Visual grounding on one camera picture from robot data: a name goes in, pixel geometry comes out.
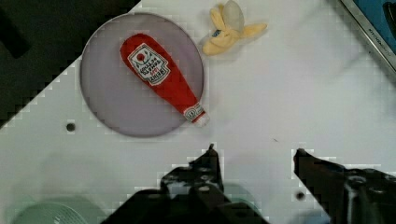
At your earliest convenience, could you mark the black oven with handle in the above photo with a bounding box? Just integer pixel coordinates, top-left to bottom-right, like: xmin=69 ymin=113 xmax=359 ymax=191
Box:
xmin=338 ymin=0 xmax=396 ymax=76

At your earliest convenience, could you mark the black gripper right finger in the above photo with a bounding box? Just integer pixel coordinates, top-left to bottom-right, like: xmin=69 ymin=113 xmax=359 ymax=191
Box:
xmin=293 ymin=148 xmax=396 ymax=224

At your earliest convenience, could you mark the grey round plate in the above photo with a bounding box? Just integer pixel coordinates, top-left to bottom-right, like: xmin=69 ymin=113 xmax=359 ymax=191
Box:
xmin=79 ymin=12 xmax=205 ymax=137

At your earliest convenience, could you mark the yellow plush banana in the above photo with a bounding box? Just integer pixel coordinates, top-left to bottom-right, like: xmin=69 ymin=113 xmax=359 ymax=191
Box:
xmin=202 ymin=0 xmax=267 ymax=56

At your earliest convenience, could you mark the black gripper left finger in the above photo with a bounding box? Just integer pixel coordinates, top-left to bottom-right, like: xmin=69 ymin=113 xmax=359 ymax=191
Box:
xmin=102 ymin=145 xmax=268 ymax=224

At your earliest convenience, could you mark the light green bowl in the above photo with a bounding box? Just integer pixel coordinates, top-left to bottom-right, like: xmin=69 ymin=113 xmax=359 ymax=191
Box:
xmin=11 ymin=202 xmax=89 ymax=224

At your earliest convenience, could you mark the red plush ketchup bottle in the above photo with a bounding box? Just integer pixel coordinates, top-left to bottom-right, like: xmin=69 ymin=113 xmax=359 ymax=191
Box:
xmin=120 ymin=34 xmax=210 ymax=127

